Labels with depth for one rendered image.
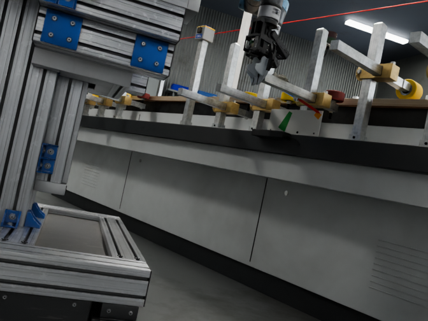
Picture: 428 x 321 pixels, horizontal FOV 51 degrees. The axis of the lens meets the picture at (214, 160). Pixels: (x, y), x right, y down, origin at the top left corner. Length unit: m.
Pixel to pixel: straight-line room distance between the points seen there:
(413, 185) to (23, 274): 1.13
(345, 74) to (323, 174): 8.27
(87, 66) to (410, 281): 1.26
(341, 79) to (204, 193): 7.63
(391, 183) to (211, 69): 7.33
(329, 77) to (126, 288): 8.82
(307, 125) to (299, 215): 0.44
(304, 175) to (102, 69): 0.86
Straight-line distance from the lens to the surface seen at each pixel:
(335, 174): 1.68
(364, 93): 1.67
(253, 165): 1.94
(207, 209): 2.42
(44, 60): 1.34
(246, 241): 2.20
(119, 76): 1.34
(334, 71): 9.80
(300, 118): 1.79
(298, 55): 9.44
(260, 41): 1.52
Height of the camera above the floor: 0.49
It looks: 2 degrees up
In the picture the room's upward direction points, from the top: 12 degrees clockwise
